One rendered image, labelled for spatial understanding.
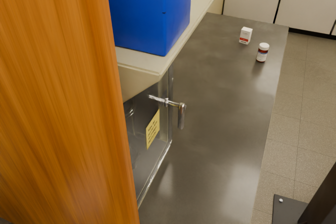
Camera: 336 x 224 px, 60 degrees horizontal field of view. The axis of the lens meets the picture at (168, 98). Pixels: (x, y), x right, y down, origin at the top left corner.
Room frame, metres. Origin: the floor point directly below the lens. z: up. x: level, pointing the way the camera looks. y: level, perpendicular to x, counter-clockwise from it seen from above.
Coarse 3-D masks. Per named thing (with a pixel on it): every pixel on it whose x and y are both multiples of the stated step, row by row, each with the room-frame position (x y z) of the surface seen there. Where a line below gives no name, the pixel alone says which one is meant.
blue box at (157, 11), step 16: (112, 0) 0.34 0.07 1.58; (128, 0) 0.33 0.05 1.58; (144, 0) 0.32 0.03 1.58; (160, 0) 0.32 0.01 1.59; (176, 0) 0.35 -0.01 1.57; (112, 16) 0.34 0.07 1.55; (128, 16) 0.33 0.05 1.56; (144, 16) 0.32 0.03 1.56; (160, 16) 0.32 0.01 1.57; (176, 16) 0.35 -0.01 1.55; (128, 32) 0.33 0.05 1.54; (144, 32) 0.33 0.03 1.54; (160, 32) 0.32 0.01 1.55; (176, 32) 0.35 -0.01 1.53; (144, 48) 0.33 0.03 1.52; (160, 48) 0.32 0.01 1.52
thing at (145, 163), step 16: (160, 80) 0.53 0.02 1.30; (144, 96) 0.46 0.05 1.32; (160, 96) 0.53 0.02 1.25; (128, 112) 0.39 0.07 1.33; (144, 112) 0.45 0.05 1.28; (160, 112) 0.53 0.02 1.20; (128, 128) 0.39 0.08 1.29; (144, 128) 0.45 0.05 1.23; (160, 128) 0.53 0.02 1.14; (144, 144) 0.44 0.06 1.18; (160, 144) 0.52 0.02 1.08; (144, 160) 0.43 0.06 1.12; (160, 160) 0.52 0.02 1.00; (144, 176) 0.43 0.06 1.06; (144, 192) 0.42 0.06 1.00
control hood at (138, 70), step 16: (192, 0) 0.49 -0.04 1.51; (208, 0) 0.49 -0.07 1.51; (192, 16) 0.43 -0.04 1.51; (128, 48) 0.34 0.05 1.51; (176, 48) 0.34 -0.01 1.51; (128, 64) 0.30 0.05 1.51; (144, 64) 0.30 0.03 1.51; (160, 64) 0.30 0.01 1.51; (128, 80) 0.30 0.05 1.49; (144, 80) 0.29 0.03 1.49; (128, 96) 0.30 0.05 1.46
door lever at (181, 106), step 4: (168, 100) 0.57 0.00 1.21; (168, 104) 0.56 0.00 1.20; (172, 104) 0.55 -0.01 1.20; (176, 104) 0.55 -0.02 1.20; (180, 104) 0.55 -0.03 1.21; (184, 104) 0.55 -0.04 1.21; (180, 108) 0.54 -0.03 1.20; (184, 108) 0.54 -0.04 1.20; (180, 112) 0.54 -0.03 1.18; (180, 116) 0.54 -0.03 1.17; (180, 120) 0.54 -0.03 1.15; (180, 124) 0.54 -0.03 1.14; (180, 128) 0.54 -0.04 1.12
